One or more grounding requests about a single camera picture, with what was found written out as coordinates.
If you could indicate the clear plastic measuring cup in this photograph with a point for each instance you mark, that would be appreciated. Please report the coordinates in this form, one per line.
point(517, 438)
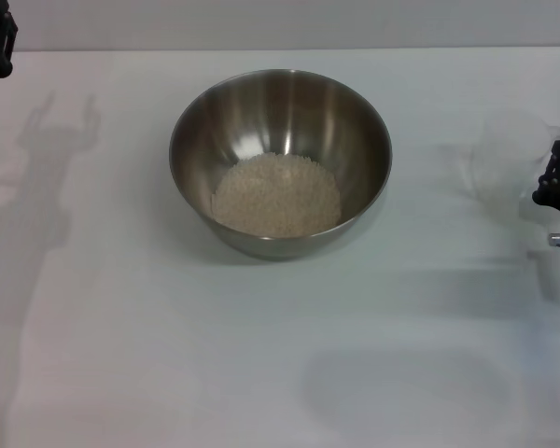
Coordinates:
point(508, 154)

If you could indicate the stainless steel mixing bowl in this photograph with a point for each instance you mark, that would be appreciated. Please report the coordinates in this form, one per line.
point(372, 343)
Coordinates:
point(280, 116)

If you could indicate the white rice grains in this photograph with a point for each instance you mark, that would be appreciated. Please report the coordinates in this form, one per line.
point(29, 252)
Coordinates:
point(277, 196)

